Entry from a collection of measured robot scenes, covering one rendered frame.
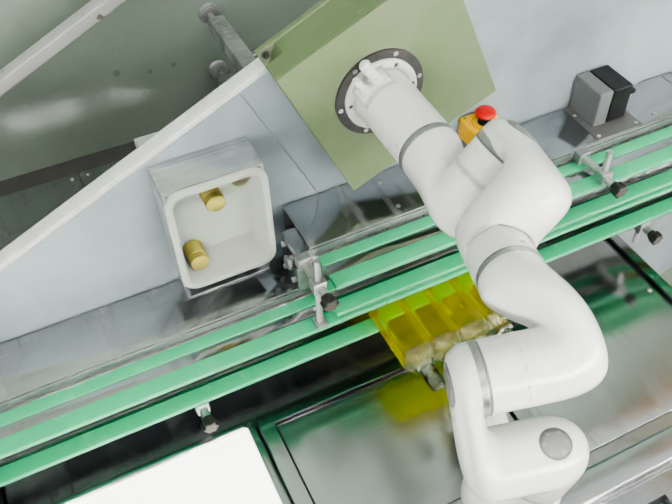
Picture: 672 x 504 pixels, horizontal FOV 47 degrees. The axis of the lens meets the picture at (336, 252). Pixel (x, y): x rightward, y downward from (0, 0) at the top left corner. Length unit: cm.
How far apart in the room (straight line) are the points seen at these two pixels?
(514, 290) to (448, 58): 53
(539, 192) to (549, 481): 33
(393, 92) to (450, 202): 22
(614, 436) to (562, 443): 66
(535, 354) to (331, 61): 56
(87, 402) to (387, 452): 53
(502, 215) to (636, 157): 74
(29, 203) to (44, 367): 71
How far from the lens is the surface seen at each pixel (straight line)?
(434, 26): 125
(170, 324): 141
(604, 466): 150
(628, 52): 176
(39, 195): 206
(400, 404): 150
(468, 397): 85
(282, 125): 134
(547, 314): 87
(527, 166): 96
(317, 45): 118
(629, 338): 172
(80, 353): 142
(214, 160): 128
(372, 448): 145
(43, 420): 139
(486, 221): 96
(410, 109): 116
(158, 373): 138
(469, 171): 105
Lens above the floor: 175
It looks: 38 degrees down
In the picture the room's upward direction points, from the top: 146 degrees clockwise
